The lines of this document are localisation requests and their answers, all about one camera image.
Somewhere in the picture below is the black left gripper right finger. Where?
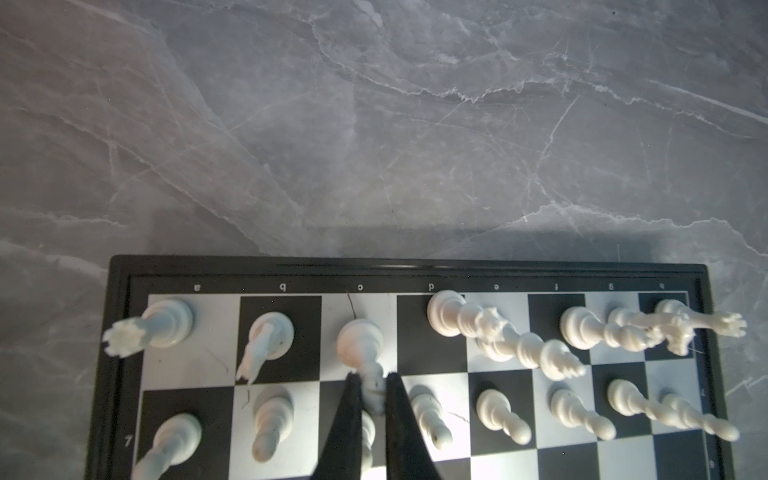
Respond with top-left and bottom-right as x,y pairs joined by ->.
385,372 -> 441,480

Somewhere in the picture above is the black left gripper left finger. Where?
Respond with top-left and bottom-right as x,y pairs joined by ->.
311,373 -> 363,480

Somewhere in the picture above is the white piece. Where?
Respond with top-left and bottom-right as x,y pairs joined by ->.
336,319 -> 386,416
475,324 -> 587,381
427,290 -> 511,342
236,311 -> 295,385

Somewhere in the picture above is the black and silver chessboard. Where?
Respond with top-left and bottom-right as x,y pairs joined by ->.
85,255 -> 741,479

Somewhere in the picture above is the white bishop on board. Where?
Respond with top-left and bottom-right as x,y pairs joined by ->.
560,306 -> 664,352

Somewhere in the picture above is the white pawn three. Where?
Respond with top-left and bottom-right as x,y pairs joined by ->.
361,410 -> 376,474

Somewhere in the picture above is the white pawn four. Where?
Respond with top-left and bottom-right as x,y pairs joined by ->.
410,388 -> 453,450

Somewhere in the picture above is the white pawn two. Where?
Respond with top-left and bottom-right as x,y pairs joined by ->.
252,394 -> 294,463

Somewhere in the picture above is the white pawn five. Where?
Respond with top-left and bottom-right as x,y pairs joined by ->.
476,389 -> 533,445

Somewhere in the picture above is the white pawn one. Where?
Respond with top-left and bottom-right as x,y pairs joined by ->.
131,413 -> 202,480

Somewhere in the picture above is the white pawn six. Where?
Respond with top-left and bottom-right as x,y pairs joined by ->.
550,389 -> 617,441

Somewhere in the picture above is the white rook far left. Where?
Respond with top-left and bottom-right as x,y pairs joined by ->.
102,299 -> 194,358

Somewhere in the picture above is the white rook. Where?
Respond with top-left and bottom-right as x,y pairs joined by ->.
655,299 -> 747,338
102,299 -> 194,358

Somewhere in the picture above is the white pawn seven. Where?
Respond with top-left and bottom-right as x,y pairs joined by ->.
607,379 -> 685,429

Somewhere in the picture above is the white pawn eight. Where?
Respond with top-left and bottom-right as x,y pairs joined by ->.
662,393 -> 740,442

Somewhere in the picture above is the white rook far right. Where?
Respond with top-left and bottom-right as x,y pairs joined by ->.
655,299 -> 747,338

